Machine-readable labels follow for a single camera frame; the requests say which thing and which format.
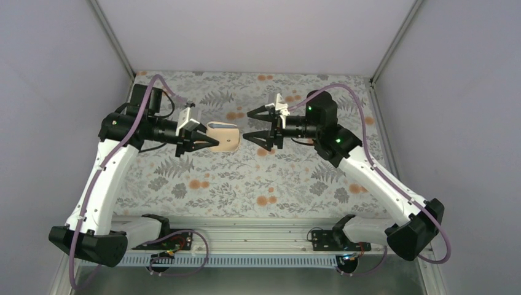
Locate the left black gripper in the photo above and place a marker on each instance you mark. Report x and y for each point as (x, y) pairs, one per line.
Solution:
(182, 141)

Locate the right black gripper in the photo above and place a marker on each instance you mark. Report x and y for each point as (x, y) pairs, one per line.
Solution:
(276, 128)

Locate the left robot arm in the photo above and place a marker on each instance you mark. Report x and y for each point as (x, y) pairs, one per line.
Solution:
(122, 135)

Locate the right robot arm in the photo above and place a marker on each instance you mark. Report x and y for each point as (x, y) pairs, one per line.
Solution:
(414, 221)

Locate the floral patterned table mat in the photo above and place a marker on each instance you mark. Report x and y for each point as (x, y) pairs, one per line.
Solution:
(293, 182)

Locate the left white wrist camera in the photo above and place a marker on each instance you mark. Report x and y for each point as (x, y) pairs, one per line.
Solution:
(189, 119)

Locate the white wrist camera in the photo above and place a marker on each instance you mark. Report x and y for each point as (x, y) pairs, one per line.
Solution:
(276, 105)
(189, 119)

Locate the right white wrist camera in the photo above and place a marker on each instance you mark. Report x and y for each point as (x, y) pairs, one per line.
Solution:
(276, 105)

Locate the aluminium mounting rail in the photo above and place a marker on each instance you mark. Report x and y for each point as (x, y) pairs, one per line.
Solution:
(242, 235)

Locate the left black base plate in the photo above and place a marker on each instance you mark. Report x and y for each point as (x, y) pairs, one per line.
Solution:
(182, 241)

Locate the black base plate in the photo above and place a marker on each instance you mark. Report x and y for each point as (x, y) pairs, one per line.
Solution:
(182, 241)
(325, 240)

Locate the grey slotted cable duct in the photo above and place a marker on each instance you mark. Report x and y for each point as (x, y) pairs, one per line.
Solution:
(249, 260)

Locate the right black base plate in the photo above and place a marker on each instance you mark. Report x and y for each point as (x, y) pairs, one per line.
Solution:
(325, 240)

